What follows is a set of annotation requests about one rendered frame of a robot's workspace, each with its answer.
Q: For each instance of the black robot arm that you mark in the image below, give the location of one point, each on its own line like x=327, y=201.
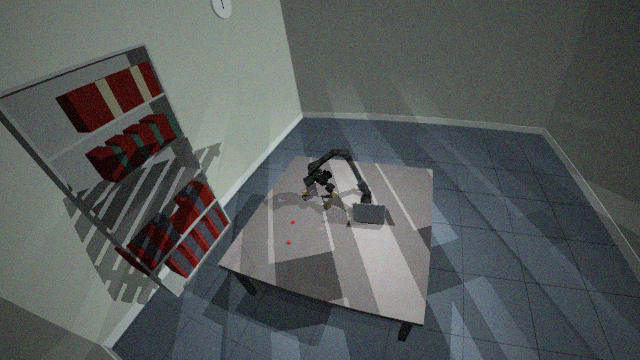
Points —
x=315, y=172

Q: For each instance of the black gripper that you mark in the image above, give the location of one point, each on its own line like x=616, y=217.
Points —
x=329, y=188

